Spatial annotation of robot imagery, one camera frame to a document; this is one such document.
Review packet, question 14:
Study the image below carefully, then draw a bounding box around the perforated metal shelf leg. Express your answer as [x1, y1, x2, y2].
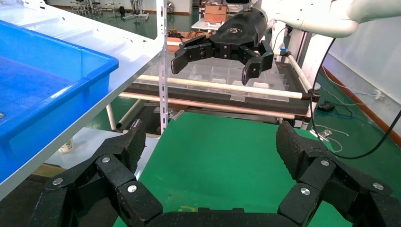
[156, 0, 170, 135]

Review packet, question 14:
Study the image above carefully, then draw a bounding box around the cream plastic pipe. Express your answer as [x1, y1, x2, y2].
[105, 103, 117, 131]
[287, 53, 314, 91]
[116, 98, 143, 129]
[119, 91, 296, 120]
[138, 74, 314, 100]

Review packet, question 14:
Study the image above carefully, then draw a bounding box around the green table mat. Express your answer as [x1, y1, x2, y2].
[113, 111, 370, 227]

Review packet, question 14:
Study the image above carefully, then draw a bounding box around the black power adapter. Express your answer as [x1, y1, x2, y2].
[317, 102, 336, 113]

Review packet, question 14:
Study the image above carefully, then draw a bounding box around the silver binder clip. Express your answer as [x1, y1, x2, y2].
[309, 129, 333, 142]
[167, 109, 185, 121]

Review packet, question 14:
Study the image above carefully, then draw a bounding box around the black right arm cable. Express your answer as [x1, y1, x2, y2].
[308, 37, 401, 160]

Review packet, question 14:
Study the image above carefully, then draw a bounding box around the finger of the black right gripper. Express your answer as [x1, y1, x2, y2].
[170, 35, 214, 75]
[240, 40, 275, 86]

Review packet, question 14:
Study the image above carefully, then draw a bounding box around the black rack tray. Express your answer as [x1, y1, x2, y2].
[123, 61, 320, 126]

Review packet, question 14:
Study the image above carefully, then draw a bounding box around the clear plastic organizer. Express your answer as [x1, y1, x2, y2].
[134, 52, 290, 103]

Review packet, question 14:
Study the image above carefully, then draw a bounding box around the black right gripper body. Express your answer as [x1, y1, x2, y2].
[209, 8, 268, 62]

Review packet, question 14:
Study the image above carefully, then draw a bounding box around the distant brown cardboard box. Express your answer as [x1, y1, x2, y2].
[204, 3, 228, 23]

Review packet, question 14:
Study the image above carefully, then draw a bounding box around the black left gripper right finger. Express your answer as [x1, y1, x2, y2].
[275, 120, 401, 227]

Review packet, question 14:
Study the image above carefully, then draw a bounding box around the blue plastic tray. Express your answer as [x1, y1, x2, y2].
[0, 20, 120, 185]

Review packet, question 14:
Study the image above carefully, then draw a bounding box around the white printed cup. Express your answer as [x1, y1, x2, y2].
[58, 138, 75, 154]

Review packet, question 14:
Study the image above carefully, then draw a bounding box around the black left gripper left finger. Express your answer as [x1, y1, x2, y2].
[28, 119, 164, 227]

